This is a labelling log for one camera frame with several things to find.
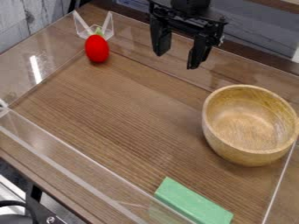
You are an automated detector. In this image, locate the red toy strawberry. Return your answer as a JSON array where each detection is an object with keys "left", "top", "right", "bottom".
[{"left": 85, "top": 28, "right": 110, "bottom": 63}]

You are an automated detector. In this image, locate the black metal table bracket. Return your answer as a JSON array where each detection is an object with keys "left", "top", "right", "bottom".
[{"left": 26, "top": 184, "right": 67, "bottom": 224}]

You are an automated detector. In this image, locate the clear acrylic tray wall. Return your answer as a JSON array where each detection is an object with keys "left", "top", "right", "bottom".
[{"left": 0, "top": 100, "right": 194, "bottom": 224}]

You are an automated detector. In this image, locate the green rectangular block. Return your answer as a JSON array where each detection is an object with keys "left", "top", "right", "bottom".
[{"left": 154, "top": 177, "right": 234, "bottom": 224}]

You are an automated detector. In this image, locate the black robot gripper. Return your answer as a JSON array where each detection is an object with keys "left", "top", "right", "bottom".
[{"left": 149, "top": 0, "right": 229, "bottom": 69}]

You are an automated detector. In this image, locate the black cable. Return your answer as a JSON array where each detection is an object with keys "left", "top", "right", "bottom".
[{"left": 0, "top": 199, "right": 39, "bottom": 224}]

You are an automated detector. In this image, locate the light wooden bowl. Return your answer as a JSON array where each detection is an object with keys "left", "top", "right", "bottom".
[{"left": 202, "top": 85, "right": 299, "bottom": 167}]

